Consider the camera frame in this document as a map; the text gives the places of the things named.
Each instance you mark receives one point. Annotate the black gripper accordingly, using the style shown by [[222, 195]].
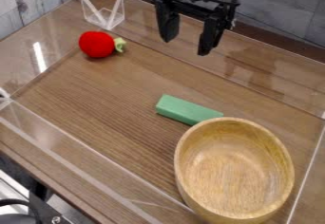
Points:
[[220, 10]]

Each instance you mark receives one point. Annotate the red plush strawberry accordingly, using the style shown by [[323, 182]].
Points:
[[99, 45]]

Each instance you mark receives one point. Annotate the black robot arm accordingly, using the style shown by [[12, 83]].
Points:
[[216, 14]]

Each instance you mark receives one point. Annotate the green rectangular block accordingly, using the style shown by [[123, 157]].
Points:
[[183, 111]]

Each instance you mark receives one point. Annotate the wooden bowl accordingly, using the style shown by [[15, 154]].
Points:
[[234, 171]]

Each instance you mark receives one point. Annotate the clear acrylic tray wall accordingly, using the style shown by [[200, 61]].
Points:
[[77, 119]]

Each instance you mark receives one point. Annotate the black metal bracket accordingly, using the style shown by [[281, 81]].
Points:
[[48, 215]]

